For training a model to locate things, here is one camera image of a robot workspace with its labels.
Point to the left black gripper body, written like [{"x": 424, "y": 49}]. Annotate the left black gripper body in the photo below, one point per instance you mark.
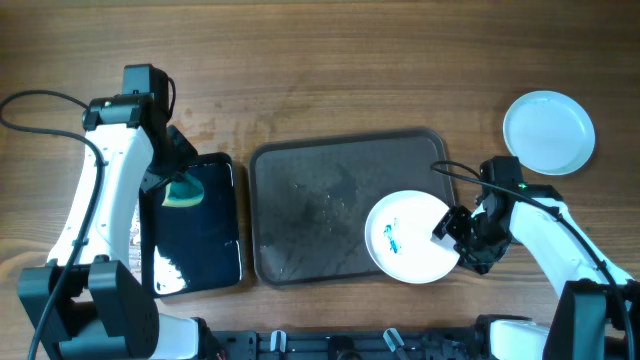
[{"x": 170, "y": 160}]

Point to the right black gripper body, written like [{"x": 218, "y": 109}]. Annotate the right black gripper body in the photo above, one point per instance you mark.
[{"x": 475, "y": 239}]

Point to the green yellow sponge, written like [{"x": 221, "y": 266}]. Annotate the green yellow sponge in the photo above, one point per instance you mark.
[{"x": 185, "y": 192}]

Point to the white plate front stained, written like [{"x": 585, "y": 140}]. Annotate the white plate front stained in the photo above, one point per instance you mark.
[{"x": 398, "y": 235}]

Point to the white plate back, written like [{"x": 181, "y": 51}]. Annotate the white plate back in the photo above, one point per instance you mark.
[{"x": 549, "y": 132}]

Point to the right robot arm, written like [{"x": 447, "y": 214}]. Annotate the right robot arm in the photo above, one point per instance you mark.
[{"x": 597, "y": 316}]

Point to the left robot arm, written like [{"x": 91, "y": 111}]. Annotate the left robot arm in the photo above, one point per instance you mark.
[{"x": 84, "y": 302}]

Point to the black water tray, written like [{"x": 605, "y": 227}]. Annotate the black water tray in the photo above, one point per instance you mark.
[{"x": 196, "y": 248}]

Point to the dark brown serving tray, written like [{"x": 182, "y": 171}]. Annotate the dark brown serving tray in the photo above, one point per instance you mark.
[{"x": 310, "y": 200}]

